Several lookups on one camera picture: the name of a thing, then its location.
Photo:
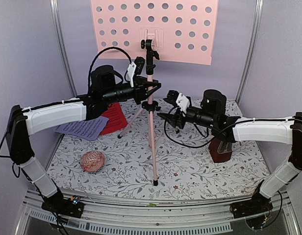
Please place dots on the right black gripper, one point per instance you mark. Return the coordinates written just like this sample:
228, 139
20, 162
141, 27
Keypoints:
173, 118

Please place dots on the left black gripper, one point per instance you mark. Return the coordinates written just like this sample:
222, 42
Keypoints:
141, 83

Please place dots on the pink music stand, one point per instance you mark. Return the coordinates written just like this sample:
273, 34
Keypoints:
165, 30

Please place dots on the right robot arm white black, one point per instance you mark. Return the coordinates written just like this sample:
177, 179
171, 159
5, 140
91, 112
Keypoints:
279, 139

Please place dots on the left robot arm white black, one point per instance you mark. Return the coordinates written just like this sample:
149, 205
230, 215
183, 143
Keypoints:
24, 123

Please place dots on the floral patterned table mat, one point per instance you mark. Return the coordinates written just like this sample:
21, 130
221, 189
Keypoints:
184, 170

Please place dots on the red sheet music paper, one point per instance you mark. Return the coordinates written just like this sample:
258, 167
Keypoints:
117, 120

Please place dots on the brown wooden metronome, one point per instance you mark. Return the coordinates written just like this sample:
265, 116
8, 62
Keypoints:
220, 151

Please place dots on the purple sheet music paper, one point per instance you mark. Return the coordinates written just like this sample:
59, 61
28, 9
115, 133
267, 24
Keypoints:
88, 130

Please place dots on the red patterned ceramic bowl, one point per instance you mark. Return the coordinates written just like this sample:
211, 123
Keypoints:
92, 161

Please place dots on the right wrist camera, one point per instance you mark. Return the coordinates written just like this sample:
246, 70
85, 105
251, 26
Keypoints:
178, 100

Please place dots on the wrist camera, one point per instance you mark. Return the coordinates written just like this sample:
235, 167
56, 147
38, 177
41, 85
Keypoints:
178, 100
134, 68

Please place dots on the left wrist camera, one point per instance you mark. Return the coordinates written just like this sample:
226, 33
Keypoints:
134, 68

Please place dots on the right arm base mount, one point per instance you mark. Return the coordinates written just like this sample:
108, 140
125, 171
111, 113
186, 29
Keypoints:
257, 204

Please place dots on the aluminium front rail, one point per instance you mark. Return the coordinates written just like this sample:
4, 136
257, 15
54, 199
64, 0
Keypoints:
107, 215

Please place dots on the left aluminium frame post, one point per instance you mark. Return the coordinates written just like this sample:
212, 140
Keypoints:
61, 43

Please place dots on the aluminium frame post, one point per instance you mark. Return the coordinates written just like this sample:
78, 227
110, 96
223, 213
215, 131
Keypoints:
61, 43
251, 49

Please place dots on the right aluminium frame post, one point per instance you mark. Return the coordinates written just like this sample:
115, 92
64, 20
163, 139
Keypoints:
251, 49

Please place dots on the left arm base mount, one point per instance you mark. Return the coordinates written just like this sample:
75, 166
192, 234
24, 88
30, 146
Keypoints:
63, 206

